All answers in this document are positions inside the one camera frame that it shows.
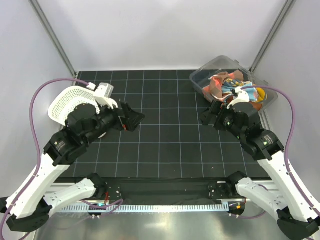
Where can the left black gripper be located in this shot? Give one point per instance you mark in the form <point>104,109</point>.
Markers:
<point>134,118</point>

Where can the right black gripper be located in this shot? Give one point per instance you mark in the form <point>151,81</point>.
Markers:
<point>217,108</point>

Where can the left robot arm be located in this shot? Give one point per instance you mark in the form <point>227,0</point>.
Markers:
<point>29,208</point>

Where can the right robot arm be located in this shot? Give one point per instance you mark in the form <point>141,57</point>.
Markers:
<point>293,209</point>

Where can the pink brown towel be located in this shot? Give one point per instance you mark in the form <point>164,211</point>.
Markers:
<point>214,90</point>

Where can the clear plastic storage bin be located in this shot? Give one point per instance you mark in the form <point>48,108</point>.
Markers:
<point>199,79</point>

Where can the yellow blue patterned towel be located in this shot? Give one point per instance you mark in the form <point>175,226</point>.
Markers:
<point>261,95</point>

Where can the white perforated plastic basket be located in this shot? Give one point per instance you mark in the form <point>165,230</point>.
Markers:
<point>67,101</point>

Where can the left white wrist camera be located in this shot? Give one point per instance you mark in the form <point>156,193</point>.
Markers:
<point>102,94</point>

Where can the white slotted cable duct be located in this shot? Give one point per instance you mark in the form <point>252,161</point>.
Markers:
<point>81,207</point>

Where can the right aluminium frame post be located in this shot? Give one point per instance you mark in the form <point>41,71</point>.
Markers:
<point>286,8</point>

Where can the aluminium frame post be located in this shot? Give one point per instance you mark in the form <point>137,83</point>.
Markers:
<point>286,8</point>
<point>52,35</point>

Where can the left aluminium frame post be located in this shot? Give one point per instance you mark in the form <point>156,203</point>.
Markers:
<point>52,35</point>

